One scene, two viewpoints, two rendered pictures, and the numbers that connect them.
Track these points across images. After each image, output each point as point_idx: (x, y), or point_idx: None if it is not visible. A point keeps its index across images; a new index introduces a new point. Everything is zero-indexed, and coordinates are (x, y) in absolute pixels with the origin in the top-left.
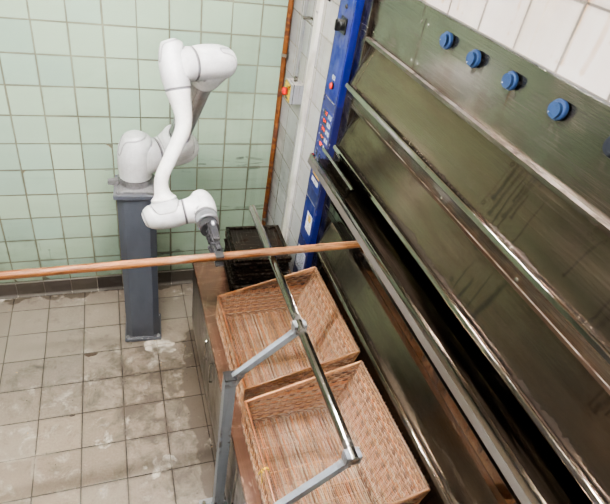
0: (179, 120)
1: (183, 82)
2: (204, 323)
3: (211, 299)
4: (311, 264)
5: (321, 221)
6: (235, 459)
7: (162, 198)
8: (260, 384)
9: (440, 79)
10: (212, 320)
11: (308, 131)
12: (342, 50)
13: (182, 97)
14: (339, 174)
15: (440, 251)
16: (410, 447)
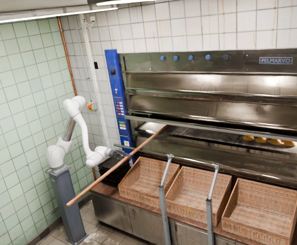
0: (83, 124)
1: (78, 111)
2: (115, 203)
3: (111, 193)
4: (134, 159)
5: (132, 140)
6: (173, 219)
7: (92, 153)
8: None
9: (165, 68)
10: (120, 197)
11: (106, 115)
12: (116, 79)
13: (80, 116)
14: (141, 113)
15: (193, 110)
16: None
